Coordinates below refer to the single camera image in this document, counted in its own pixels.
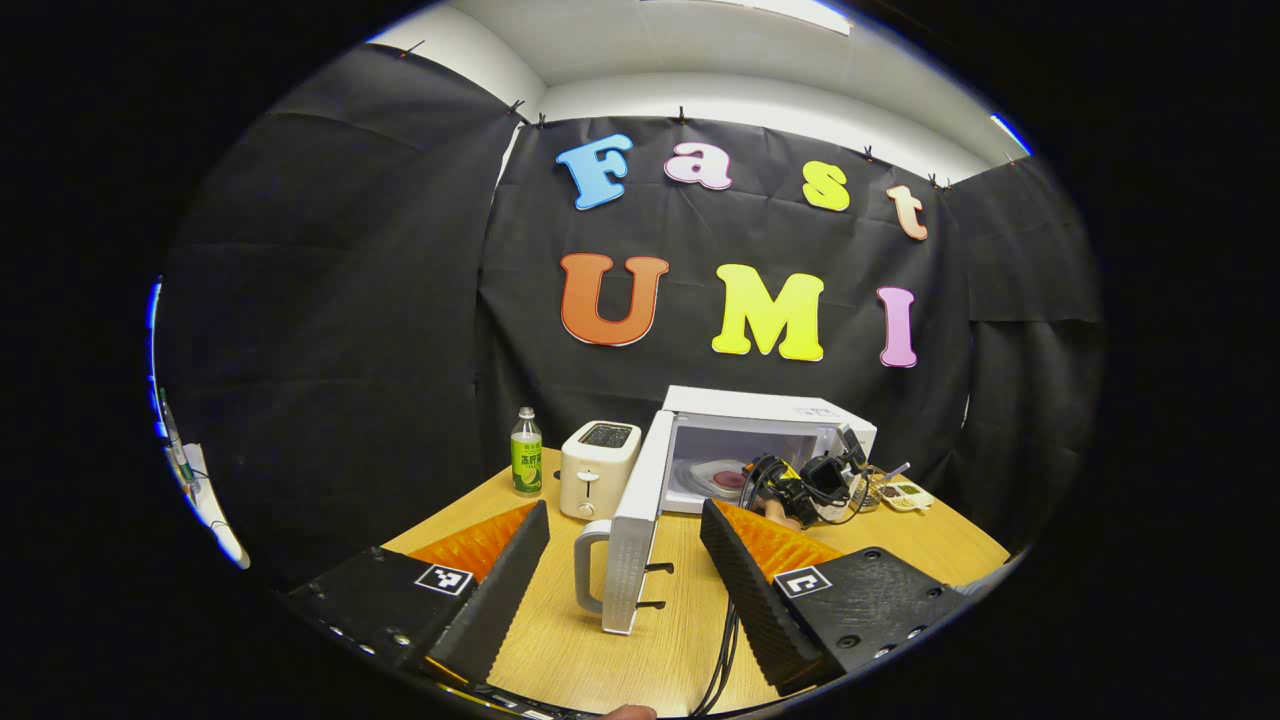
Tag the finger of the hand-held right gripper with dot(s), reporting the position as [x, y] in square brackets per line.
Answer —
[765, 472]

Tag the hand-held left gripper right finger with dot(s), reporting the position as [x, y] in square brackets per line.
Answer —
[755, 600]

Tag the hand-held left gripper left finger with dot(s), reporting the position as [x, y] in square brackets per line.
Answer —
[500, 600]

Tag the pink meat slice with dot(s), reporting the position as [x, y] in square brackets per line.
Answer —
[728, 479]

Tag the white square plate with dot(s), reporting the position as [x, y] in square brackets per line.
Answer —
[700, 478]

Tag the white microwave oven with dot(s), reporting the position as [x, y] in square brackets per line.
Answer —
[760, 405]

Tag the white divided snack dish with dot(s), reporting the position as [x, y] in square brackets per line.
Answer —
[905, 495]

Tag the green label drink bottle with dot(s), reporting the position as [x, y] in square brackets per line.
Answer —
[526, 465]

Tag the white toaster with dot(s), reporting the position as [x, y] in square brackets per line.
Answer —
[595, 475]

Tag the white board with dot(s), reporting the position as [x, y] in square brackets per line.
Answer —
[205, 500]

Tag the black backdrop cloth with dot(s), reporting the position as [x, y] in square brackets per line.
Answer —
[350, 300]

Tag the large ceiling light panel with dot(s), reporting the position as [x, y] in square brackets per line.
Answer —
[790, 12]

